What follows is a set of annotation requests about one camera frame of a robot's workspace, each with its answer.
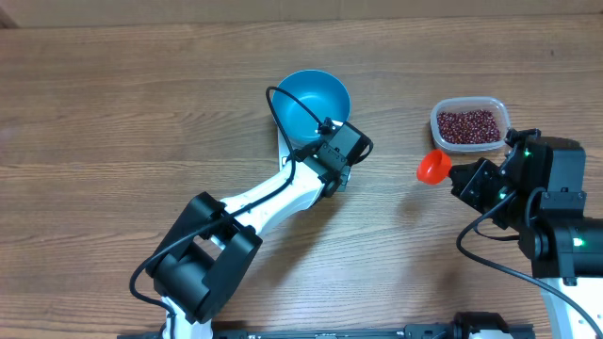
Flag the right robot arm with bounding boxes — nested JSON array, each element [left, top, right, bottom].
[[448, 129, 602, 338]]

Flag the red measuring scoop blue handle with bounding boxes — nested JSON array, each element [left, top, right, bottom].
[[416, 149, 452, 185]]

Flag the white digital kitchen scale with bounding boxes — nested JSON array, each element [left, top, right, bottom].
[[277, 130, 290, 170]]

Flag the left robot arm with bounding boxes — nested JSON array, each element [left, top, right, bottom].
[[143, 122, 373, 338]]

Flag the blue plastic bowl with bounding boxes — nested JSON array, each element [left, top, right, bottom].
[[272, 70, 351, 146]]

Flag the red adzuki beans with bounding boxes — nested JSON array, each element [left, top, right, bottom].
[[436, 109, 501, 144]]

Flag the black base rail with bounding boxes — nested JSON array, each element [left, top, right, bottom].
[[120, 312, 536, 339]]

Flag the clear plastic food container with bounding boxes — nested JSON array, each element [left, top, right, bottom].
[[430, 96, 512, 153]]

